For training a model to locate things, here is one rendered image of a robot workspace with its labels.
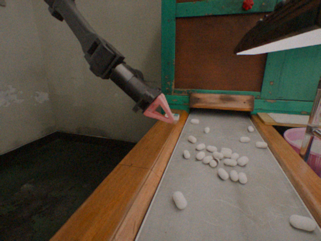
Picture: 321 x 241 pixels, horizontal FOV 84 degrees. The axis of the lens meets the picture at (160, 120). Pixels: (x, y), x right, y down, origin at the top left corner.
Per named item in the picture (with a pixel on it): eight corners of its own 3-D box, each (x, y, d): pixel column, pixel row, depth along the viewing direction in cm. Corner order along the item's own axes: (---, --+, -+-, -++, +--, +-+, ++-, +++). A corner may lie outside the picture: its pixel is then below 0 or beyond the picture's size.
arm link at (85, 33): (43, 5, 66) (58, -22, 63) (58, 15, 70) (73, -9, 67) (88, 76, 47) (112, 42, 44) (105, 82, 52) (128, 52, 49)
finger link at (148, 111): (184, 108, 52) (159, 86, 52) (179, 115, 45) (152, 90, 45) (169, 124, 54) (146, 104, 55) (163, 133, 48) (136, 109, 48)
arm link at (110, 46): (86, 67, 48) (104, 40, 46) (106, 70, 60) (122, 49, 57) (118, 97, 48) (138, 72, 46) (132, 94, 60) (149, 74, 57)
